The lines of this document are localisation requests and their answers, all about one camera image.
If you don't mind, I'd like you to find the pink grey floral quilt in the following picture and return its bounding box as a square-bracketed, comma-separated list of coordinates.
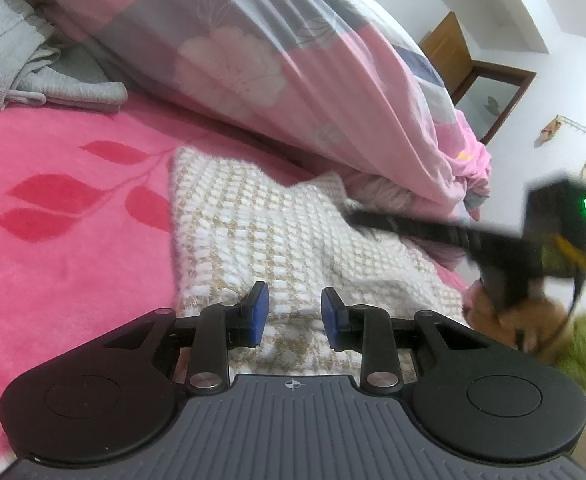
[23, 0, 494, 221]

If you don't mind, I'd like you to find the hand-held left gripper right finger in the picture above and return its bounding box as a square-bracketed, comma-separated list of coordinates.
[320, 286, 492, 395]

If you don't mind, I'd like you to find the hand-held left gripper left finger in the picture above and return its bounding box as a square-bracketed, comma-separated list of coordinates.
[104, 281, 270, 395]

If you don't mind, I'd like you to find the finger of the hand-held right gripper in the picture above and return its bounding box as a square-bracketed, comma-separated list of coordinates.
[345, 209, 480, 262]

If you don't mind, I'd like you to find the grey hoodie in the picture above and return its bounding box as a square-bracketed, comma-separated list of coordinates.
[0, 0, 128, 113]

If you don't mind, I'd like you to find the beige white houndstooth knit cardigan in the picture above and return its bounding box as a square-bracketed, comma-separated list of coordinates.
[168, 146, 468, 376]

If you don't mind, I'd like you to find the short hanging wall ornament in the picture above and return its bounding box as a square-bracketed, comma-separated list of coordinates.
[540, 116, 564, 144]

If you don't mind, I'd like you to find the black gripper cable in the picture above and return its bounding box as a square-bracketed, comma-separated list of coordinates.
[548, 260, 586, 348]

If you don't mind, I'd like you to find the white wall hook rail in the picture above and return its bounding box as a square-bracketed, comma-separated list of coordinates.
[558, 116, 586, 144]

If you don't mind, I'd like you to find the person's right hand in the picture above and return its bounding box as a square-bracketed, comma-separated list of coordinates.
[465, 279, 572, 360]

